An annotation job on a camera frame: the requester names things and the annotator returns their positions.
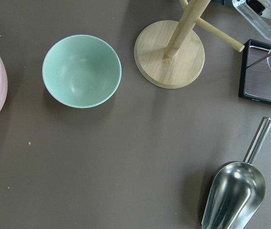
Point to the long bar spoon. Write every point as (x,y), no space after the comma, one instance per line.
(260,60)

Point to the metal ice scoop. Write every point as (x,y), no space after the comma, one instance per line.
(238,189)

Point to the black glass holder tray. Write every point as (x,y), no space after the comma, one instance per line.
(255,82)

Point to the wooden cup stand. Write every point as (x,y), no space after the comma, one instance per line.
(170,54)

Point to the mint green bowl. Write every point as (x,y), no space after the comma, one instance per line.
(81,71)

